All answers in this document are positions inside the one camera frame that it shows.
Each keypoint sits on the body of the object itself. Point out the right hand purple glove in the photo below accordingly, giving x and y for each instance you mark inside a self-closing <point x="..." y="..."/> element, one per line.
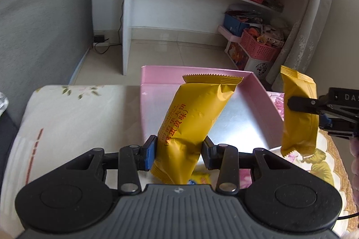
<point x="354" y="149"/>

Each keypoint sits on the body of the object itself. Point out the blue storage box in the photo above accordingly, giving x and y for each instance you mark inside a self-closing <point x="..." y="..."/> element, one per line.
<point x="234" y="26"/>

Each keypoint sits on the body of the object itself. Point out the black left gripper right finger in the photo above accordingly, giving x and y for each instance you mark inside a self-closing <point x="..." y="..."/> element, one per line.
<point x="228" y="160"/>

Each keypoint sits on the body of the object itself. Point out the pink plastic basket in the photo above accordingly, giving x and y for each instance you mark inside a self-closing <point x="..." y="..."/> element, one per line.
<point x="257" y="50"/>

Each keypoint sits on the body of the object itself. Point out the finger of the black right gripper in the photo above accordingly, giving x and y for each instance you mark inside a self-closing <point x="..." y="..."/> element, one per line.
<point x="306" y="104"/>
<point x="326" y="122"/>

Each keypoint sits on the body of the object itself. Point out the beige curtain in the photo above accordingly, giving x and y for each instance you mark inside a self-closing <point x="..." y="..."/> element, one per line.
<point x="302" y="41"/>

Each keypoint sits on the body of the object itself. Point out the long yellow snack pack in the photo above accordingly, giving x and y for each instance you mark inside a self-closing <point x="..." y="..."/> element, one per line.
<point x="195" y="108"/>

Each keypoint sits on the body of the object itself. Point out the pink cardboard box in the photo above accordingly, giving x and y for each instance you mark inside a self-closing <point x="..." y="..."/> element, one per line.
<point x="248" y="121"/>

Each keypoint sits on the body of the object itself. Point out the grey sofa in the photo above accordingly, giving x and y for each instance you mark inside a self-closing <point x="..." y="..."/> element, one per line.
<point x="42" y="43"/>

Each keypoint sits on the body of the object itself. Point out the black power adapter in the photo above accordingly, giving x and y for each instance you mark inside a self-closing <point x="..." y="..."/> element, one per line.
<point x="99" y="39"/>

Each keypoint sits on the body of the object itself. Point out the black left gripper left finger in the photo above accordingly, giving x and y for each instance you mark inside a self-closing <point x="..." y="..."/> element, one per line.
<point x="128" y="161"/>

